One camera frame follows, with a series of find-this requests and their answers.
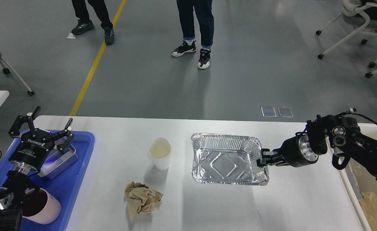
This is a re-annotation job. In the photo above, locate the floor socket plate left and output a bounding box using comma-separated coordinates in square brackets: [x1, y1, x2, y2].
[261, 106, 277, 117]

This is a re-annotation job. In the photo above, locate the person in blue jeans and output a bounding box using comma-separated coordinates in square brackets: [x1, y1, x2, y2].
[171, 0, 215, 70]

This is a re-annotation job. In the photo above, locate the white paper on floor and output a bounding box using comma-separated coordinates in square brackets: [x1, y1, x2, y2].
[66, 33, 76, 39]

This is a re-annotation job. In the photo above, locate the clear plastic in bin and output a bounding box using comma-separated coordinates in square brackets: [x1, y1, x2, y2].
[345, 163, 364, 201]

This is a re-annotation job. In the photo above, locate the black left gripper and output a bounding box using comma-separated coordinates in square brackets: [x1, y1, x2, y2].
[8, 106, 75, 172]

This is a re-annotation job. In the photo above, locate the pink mug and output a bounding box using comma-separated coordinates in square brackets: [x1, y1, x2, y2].
[22, 188, 61, 225]

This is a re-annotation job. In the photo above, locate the aluminium foil tray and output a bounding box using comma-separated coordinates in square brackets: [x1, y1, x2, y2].
[190, 133, 269, 186]

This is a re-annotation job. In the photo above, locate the stainless steel rectangular container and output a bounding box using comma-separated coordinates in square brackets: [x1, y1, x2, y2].
[38, 144, 78, 180]

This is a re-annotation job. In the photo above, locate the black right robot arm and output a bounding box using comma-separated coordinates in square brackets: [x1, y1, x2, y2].
[256, 108, 377, 181]

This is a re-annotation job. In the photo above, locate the white paper cup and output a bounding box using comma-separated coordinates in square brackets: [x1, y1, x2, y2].
[148, 137, 172, 171]

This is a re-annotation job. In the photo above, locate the floor socket plate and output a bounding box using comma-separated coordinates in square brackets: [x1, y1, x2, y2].
[277, 106, 294, 117]
[261, 106, 277, 117]

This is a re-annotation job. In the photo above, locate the white office chair right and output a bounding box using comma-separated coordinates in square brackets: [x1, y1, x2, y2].
[316, 0, 377, 59]

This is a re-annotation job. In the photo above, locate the floor socket plate right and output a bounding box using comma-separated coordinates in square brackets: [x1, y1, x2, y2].
[277, 106, 294, 117]

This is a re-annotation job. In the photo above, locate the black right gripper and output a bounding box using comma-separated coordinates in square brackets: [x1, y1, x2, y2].
[256, 135, 319, 167]

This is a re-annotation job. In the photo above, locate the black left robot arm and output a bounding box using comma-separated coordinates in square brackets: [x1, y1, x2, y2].
[0, 106, 74, 231]

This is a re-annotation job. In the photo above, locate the blue plastic tray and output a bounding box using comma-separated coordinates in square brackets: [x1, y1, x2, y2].
[0, 131, 95, 231]

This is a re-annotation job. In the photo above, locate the crumpled brown paper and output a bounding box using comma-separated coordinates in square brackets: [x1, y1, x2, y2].
[124, 181, 163, 222]

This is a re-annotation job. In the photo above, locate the person in black trousers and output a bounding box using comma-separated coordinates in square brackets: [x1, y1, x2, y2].
[71, 0, 115, 46]

